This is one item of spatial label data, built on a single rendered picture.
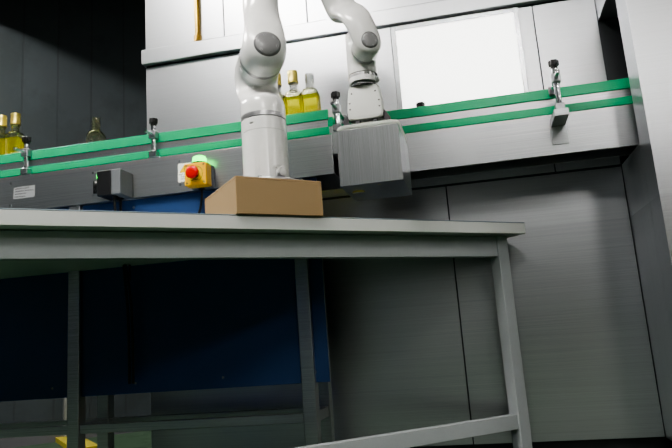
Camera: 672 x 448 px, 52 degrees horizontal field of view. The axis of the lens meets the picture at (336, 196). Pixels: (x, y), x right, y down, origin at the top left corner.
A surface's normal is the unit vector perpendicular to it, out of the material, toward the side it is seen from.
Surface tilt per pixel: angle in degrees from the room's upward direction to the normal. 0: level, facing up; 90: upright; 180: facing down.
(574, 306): 90
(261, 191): 90
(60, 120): 90
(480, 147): 90
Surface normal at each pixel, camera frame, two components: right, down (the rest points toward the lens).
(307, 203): 0.48, -0.22
